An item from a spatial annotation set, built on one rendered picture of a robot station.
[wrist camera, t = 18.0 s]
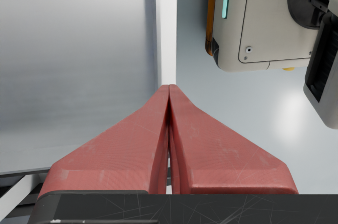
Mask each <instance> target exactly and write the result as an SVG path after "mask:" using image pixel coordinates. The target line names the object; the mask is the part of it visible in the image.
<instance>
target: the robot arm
mask: <svg viewBox="0 0 338 224"><path fill-rule="evenodd" d="M168 151H170V167H171V184H172V194H166V184H167V168H168ZM27 224H338V194H299V192H298V189H297V187H296V185H295V182H294V180H293V177H292V175H291V173H290V170H289V168H288V167H287V165H286V164H285V163H284V162H283V161H281V160H280V159H278V158H277V157H275V156H273V155H272V154H270V153H269V152H267V151H265V150H264V149H262V148H261V147H259V146H258V145H256V144H254V143H253V142H251V141H250V140H248V139H247V138H245V137H243V136H242V135H240V134H239V133H237V132H235V131H234V130H232V129H231V128H229V127H228V126H226V125H224V124H223V123H221V122H220V121H218V120H217V119H215V118H213V117H212V116H210V115H209V114H207V113H205V112H204V111H202V110H201V109H199V108H198V107H196V106H195V105H194V104H193V103H192V102H191V100H190V99H189V98H188V97H187V96H186V95H185V94H184V93H183V91H182V90H181V89H180V88H179V87H178V86H177V85H175V84H169V85H161V86H160V87H159V88H158V90H157V91H156V92H155V93H154V94H153V95H152V96H151V98H150V99H149V100H148V101H147V102H146V103H145V104H144V105H143V106H142V107H141V108H140V109H138V110H137V111H135V112H133V113H132V114H130V115H129V116H127V117H126V118H124V119H122V120H121V121H119V122H118V123H116V124H115V125H113V126H111V127H110V128H108V129H107V130H105V131H104V132H102V133H100V134H99V135H97V136H96V137H94V138H93V139H91V140H89V141H88V142H86V143H85V144H83V145H82V146H80V147H78V148H77V149H75V150H74V151H72V152H71V153H69V154H67V155H66V156H64V157H63V158H61V159H60V160H58V161H56V162H55V163H54V164H53V165H52V166H51V168H50V170H49V171H48V174H47V176H46V179H45V181H44V183H43V186H42V188H41V191H40V193H39V196H38V198H37V201H36V203H35V206H34V208H33V210H32V213H31V215H30V218H29V220H28V222H27Z"/></svg>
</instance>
